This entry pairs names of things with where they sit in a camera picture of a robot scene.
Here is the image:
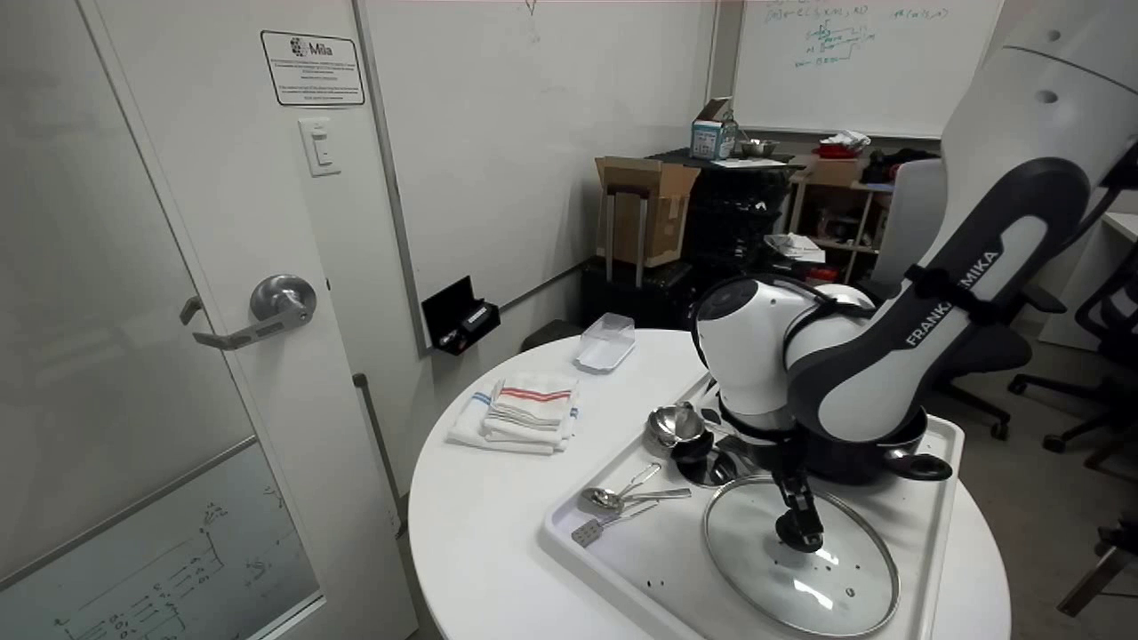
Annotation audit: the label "black pot with handles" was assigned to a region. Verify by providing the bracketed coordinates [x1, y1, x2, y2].
[816, 406, 956, 490]

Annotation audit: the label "wooden shelf unit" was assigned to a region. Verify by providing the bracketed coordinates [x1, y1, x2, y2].
[778, 154, 901, 314]

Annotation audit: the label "white paper stack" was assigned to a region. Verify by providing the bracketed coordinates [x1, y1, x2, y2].
[762, 233, 829, 267]

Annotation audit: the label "small blue box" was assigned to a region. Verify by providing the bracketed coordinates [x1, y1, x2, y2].
[688, 95, 745, 165]

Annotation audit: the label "small steel measuring cup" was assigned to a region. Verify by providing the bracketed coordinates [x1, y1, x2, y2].
[639, 402, 710, 456]

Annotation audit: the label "black floor stand leg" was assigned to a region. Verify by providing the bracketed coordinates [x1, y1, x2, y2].
[1056, 520, 1138, 623]

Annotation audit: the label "large wall whiteboard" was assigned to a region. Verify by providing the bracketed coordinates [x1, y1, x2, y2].
[353, 0, 722, 357]

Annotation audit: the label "plain white folded cloth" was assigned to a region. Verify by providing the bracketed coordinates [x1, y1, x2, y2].
[446, 388, 574, 459]

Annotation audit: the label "white door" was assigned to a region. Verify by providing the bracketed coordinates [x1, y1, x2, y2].
[75, 0, 424, 640]

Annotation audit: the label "dark steel measuring cup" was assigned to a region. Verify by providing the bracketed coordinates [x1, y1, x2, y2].
[710, 432, 774, 483]

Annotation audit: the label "black office chair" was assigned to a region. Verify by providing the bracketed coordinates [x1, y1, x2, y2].
[1005, 243, 1138, 477]

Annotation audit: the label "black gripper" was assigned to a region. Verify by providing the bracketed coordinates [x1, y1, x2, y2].
[762, 422, 829, 555]

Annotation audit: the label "steel measuring spoons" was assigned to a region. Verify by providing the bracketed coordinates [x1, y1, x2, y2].
[576, 464, 694, 522]

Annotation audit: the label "red and white item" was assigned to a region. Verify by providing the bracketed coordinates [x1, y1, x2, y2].
[816, 130, 875, 165]

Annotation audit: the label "grey office chair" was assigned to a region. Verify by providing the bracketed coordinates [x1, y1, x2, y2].
[869, 156, 1072, 445]

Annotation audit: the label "small wall whiteboard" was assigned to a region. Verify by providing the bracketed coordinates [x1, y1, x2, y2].
[729, 0, 1005, 146]

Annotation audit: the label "silver door handle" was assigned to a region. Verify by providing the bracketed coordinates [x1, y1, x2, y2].
[176, 272, 321, 357]

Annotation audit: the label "white plastic tray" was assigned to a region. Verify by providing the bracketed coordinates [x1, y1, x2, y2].
[534, 371, 969, 640]

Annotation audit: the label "clear plastic container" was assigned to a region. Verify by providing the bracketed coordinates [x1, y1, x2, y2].
[574, 311, 639, 376]

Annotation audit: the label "white light switch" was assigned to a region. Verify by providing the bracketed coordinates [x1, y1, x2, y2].
[294, 115, 344, 181]

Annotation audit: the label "white cloth with red stripe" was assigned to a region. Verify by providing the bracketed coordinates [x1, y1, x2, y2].
[486, 373, 579, 435]

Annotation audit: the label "black measuring cup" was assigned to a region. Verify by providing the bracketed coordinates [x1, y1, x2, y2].
[667, 428, 718, 488]

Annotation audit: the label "white door sign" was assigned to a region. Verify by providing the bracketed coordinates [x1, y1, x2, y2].
[256, 28, 369, 111]

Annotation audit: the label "glass lid with black knob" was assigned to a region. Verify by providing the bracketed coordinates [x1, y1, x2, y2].
[698, 477, 903, 640]

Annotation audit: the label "small grey measuring spoon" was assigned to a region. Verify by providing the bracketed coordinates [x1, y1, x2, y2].
[568, 502, 656, 550]

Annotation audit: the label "tall black cabinet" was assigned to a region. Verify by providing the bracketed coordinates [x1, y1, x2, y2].
[682, 156, 799, 343]

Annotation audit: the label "black marker holder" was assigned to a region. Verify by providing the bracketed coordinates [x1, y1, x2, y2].
[419, 273, 504, 360]

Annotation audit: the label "open cardboard box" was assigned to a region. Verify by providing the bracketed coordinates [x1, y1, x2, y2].
[594, 154, 704, 273]

